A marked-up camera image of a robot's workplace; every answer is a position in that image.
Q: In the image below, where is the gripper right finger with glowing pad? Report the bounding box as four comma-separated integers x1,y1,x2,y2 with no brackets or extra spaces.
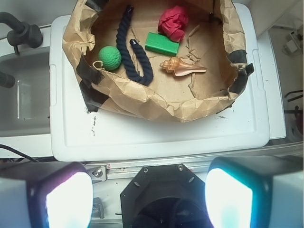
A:
205,155,304,228

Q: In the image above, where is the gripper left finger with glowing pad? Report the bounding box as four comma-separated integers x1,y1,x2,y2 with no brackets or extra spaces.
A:
0,161,93,228

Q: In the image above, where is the orange spiral conch shell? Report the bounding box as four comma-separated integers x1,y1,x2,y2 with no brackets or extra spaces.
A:
160,57,207,76

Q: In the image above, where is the white plastic bin lid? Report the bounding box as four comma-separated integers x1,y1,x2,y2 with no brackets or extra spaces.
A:
49,3,270,162

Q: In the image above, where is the grey plastic tub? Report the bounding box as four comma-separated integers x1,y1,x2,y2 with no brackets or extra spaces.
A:
0,47,50,137

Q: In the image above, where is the green dimpled ball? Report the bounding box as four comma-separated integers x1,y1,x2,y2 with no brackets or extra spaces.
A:
98,46,122,71

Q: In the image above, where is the brown paper lined box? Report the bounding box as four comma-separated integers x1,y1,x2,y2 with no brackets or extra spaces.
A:
62,0,254,123

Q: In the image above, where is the green rectangular block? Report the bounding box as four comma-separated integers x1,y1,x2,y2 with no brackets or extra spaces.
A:
145,32,180,57

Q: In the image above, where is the crumpled red paper ball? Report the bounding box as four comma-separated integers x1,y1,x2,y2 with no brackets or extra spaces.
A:
158,6,189,42

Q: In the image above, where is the aluminium extrusion rail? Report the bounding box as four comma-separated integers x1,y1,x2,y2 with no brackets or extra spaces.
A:
84,158,211,183

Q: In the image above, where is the black cable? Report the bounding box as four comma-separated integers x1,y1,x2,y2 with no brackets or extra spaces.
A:
0,143,41,163

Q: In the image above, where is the black octagonal mount plate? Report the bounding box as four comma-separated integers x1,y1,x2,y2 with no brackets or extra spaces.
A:
120,164,212,228

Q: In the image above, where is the dark blue twisted rope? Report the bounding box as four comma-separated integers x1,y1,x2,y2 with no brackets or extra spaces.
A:
115,5,154,86

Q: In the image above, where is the black clamp knob handle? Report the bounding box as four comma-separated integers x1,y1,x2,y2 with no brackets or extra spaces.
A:
0,12,43,48

